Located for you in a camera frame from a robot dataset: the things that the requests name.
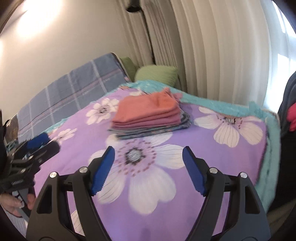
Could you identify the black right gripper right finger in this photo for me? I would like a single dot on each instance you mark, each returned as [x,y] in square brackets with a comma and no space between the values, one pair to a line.
[245,218]

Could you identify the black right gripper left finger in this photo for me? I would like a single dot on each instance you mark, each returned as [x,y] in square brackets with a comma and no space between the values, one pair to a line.
[51,219]

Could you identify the salmon pink knit garment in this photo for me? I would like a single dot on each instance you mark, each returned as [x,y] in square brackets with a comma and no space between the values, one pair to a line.
[147,107]

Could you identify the pile of folded clothes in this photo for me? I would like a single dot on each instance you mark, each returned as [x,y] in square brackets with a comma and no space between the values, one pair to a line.
[154,130]

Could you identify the person's left hand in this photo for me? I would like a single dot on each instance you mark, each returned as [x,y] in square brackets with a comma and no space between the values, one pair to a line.
[12,204]

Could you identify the dark patterned pillow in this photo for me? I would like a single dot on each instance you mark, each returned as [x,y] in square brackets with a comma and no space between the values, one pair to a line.
[12,128]

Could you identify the blue plaid quilt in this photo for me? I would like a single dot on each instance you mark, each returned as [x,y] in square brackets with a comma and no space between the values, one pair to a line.
[69,94]

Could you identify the purple floral bed sheet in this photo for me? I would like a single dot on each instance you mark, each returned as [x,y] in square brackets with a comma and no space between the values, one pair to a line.
[148,194]

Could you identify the green pillow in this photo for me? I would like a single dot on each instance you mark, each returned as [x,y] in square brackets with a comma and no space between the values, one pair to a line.
[167,75]

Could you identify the white curtain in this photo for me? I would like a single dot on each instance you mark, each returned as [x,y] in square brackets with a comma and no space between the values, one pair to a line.
[231,51]

